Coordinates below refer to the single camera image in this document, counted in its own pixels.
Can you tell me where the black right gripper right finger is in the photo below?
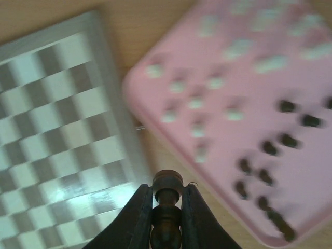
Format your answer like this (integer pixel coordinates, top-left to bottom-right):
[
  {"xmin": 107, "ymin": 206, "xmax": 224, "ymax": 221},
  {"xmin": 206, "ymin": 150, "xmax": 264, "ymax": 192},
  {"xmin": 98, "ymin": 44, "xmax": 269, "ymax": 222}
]
[{"xmin": 181, "ymin": 184, "xmax": 241, "ymax": 249}]

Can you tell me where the light chess piece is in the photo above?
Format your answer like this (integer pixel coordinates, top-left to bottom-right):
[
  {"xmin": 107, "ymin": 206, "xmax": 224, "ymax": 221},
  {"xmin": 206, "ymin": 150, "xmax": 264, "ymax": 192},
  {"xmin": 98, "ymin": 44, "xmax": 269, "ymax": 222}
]
[
  {"xmin": 191, "ymin": 122, "xmax": 205, "ymax": 137},
  {"xmin": 161, "ymin": 110, "xmax": 176, "ymax": 123}
]

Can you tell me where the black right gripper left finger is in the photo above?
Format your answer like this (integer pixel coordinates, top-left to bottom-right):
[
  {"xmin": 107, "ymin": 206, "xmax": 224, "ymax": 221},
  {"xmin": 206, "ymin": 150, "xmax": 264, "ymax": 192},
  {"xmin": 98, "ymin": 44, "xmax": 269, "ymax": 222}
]
[{"xmin": 85, "ymin": 184, "xmax": 153, "ymax": 249}]

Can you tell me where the pink plastic tray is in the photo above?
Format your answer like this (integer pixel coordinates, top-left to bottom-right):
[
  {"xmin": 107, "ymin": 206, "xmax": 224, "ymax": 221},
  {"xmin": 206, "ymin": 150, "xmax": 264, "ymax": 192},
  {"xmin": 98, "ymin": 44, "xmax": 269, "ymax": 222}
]
[{"xmin": 122, "ymin": 1, "xmax": 331, "ymax": 248}]

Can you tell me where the wooden chess board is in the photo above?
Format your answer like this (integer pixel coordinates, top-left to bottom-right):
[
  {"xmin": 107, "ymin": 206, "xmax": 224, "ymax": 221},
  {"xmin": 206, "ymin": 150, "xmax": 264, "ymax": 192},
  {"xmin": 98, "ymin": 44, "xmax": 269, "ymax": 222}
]
[{"xmin": 1, "ymin": 12, "xmax": 151, "ymax": 248}]

